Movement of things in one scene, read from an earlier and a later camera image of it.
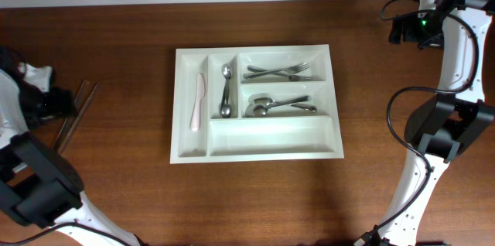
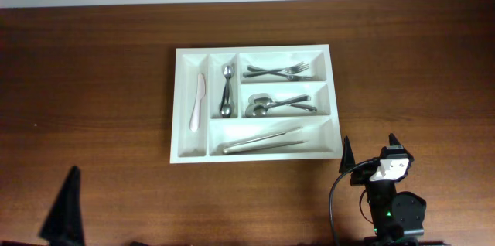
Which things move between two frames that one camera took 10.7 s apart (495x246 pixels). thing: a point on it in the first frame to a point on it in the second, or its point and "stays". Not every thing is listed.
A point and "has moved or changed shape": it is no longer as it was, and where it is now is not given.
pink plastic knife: [200, 92] stays
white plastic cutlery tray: [250, 104] stays
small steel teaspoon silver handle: [227, 73] stays
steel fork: [291, 70] stays
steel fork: [291, 69] has moved or changed shape
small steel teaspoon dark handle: [226, 110] stays
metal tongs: [87, 93] to [250, 146]
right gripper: [411, 20] to [347, 160]
